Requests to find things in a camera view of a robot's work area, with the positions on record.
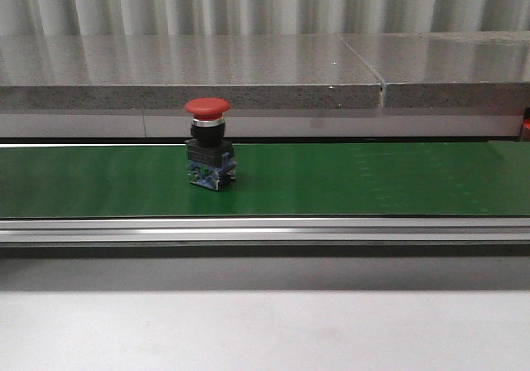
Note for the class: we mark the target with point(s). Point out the grey stone countertop slab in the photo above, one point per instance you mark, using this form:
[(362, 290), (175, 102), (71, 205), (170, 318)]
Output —
[(163, 72)]

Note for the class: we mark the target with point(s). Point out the white cabinet panel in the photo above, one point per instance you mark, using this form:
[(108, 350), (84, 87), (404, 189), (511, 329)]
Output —
[(379, 122)]

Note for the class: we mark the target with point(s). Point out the green conveyor belt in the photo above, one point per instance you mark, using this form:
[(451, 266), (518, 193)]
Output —
[(322, 179)]

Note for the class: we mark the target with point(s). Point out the red object at edge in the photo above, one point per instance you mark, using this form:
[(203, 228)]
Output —
[(525, 128)]

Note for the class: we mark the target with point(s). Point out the white pleated curtain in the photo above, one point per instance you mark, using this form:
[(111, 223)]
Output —
[(243, 17)]

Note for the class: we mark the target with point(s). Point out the aluminium conveyor frame rail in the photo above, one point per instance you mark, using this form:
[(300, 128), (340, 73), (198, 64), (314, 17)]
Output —
[(150, 232)]

